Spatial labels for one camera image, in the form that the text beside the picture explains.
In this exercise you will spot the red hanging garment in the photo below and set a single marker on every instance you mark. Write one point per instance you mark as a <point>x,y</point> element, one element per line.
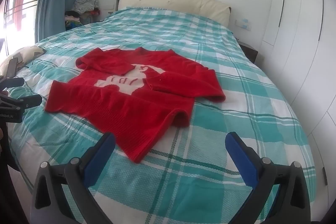
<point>19,8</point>

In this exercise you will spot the beige patterned pillow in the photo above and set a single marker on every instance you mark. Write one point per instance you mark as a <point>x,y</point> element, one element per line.
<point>29,52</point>

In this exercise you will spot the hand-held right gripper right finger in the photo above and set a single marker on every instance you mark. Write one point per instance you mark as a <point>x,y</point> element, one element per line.
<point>241,161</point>

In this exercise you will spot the pile of colourful clothes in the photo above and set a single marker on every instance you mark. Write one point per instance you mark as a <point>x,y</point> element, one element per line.
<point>76,20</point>

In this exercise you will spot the grey white patterned cloth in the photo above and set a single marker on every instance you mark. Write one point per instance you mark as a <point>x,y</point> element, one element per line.
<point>85,3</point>

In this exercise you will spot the teal plaid bed blanket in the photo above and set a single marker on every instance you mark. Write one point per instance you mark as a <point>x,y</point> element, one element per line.
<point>210,134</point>

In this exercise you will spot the white wall socket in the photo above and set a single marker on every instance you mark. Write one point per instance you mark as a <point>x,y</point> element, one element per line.
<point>243,24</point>

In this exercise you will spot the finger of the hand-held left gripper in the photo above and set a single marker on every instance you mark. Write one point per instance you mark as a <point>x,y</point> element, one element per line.
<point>13,81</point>
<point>26,102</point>

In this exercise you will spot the cream padded headboard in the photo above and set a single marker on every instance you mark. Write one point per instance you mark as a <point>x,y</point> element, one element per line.
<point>170,1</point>

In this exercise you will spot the dark wooden nightstand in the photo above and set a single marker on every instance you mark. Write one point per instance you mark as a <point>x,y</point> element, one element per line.
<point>249,52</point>

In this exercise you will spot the white wardrobe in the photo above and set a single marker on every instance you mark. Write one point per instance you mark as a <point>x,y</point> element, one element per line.
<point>296,29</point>

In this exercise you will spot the metal window railing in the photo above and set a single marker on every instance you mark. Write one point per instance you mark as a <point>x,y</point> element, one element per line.
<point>23,3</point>

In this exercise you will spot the smartphone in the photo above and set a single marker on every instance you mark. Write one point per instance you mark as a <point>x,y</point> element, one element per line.
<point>11,66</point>

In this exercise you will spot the red knit sweater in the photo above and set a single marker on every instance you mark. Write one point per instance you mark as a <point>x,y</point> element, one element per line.
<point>131,113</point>

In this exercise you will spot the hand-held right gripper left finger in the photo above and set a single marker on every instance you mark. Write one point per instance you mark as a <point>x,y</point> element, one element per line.
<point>99,158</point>

